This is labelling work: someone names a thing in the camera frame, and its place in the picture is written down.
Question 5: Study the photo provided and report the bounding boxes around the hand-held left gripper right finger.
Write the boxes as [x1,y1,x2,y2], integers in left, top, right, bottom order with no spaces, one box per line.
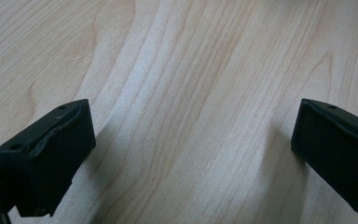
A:
[290,98,358,216]

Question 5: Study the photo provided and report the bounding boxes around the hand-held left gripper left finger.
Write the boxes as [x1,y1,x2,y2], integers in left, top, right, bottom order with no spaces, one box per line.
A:
[0,98,97,217]

